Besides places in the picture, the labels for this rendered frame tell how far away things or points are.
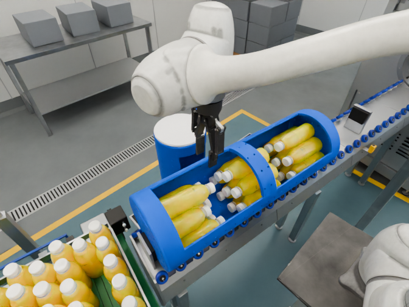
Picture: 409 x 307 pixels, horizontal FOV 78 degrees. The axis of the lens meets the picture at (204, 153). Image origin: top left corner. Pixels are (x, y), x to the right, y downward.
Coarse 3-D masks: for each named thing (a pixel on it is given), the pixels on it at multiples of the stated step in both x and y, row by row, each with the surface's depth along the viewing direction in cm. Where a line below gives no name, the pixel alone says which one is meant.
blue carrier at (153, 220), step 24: (288, 120) 126; (312, 120) 116; (240, 144) 98; (336, 144) 108; (192, 168) 91; (216, 168) 112; (264, 168) 91; (312, 168) 104; (144, 192) 82; (168, 192) 101; (216, 192) 112; (264, 192) 91; (144, 216) 74; (168, 216) 75; (216, 216) 105; (240, 216) 88; (168, 240) 74; (216, 240) 88; (168, 264) 76
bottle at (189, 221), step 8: (192, 208) 87; (200, 208) 89; (184, 216) 84; (192, 216) 84; (200, 216) 85; (176, 224) 82; (184, 224) 82; (192, 224) 83; (200, 224) 85; (184, 232) 82
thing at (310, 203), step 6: (318, 192) 155; (312, 198) 159; (306, 204) 166; (312, 204) 161; (306, 210) 168; (300, 216) 176; (306, 216) 172; (300, 222) 179; (294, 228) 187; (300, 228) 183; (294, 234) 190; (288, 240) 199; (294, 240) 194
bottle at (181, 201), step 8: (200, 184) 90; (184, 192) 85; (192, 192) 86; (200, 192) 86; (208, 192) 89; (160, 200) 83; (168, 200) 83; (176, 200) 83; (184, 200) 84; (192, 200) 85; (200, 200) 86; (168, 208) 81; (176, 208) 82; (184, 208) 84
